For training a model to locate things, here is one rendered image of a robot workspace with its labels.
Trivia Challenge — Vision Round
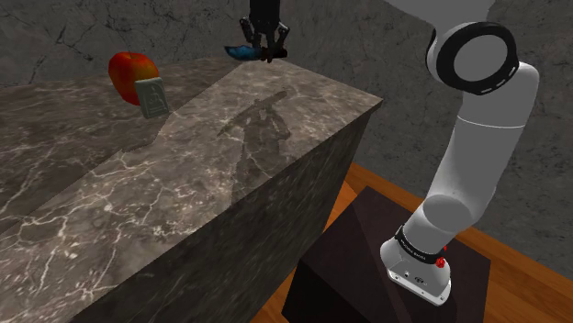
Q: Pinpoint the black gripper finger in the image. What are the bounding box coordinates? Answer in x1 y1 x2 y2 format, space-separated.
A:
239 17 263 50
266 24 291 63

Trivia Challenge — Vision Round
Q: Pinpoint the blue knife with dark handle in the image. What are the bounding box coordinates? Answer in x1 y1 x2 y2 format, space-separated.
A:
224 43 288 61

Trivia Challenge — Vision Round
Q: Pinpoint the grey carved stone plaque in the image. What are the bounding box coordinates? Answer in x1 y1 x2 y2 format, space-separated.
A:
134 76 171 119

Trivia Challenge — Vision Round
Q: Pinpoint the red apple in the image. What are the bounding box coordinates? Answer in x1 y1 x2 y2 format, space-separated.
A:
107 51 161 106

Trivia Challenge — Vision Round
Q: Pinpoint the dark robot stand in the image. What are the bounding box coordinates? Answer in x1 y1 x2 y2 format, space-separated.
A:
280 185 492 323

